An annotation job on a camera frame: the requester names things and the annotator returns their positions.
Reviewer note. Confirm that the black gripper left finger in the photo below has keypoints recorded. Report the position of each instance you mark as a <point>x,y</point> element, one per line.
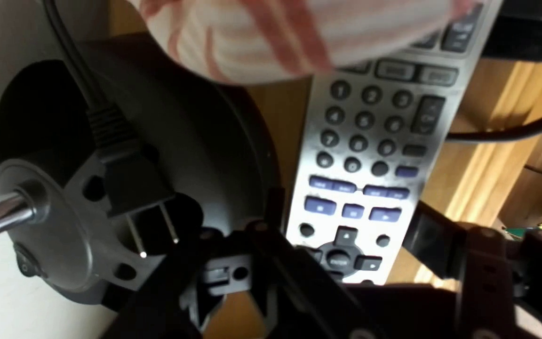
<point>169,294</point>

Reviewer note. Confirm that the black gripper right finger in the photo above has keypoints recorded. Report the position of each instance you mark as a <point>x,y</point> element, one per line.
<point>508,283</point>

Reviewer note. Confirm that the silver remote control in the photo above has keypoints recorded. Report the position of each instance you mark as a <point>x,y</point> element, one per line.
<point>371,144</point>

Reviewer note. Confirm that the black power adapter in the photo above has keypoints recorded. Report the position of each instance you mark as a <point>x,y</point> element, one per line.
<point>534,25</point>

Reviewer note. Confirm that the red and white striped cloth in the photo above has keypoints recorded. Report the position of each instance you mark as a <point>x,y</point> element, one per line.
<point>271,38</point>

